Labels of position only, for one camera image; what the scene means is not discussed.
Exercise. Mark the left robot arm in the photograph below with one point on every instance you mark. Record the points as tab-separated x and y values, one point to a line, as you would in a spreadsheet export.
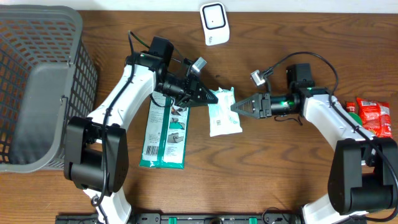
96	154

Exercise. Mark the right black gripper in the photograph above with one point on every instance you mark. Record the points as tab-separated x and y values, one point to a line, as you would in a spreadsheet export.
267	107

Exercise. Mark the green lid jar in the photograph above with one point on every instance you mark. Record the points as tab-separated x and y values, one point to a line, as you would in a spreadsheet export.
356	117

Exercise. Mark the red instant coffee stick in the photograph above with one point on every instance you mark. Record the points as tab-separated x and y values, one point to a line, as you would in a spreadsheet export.
351	107

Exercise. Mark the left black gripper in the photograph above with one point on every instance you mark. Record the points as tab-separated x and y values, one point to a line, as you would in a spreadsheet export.
194	86

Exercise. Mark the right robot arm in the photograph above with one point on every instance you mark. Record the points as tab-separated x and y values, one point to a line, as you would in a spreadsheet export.
363	175

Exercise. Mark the red snack bag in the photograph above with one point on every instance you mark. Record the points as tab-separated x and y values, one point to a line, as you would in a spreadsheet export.
375	116

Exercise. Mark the pale green wipes pack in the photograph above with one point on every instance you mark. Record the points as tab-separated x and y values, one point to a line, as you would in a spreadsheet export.
223	121

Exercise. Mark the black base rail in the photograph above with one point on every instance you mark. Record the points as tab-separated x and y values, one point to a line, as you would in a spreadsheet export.
155	218

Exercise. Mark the white barcode scanner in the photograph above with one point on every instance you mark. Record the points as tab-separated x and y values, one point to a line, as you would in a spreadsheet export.
215	23

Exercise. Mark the grey plastic mesh basket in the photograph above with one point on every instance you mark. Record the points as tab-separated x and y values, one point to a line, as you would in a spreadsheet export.
47	77

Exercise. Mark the green 3M gloves package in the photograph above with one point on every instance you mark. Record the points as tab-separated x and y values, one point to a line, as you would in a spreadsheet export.
166	134

